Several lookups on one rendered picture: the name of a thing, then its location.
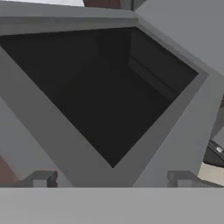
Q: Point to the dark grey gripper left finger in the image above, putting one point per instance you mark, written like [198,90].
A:
[39,178]

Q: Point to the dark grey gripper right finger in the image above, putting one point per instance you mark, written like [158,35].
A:
[183,179]

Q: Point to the grey microwave oven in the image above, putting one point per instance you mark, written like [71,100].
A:
[180,26]

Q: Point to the black rounded appliance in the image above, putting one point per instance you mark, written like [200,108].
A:
[214,153]

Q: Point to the microwave door with dark window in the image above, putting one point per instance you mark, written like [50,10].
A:
[96,96]

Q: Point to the brown wooden cupboard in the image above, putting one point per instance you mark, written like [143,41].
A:
[102,3]

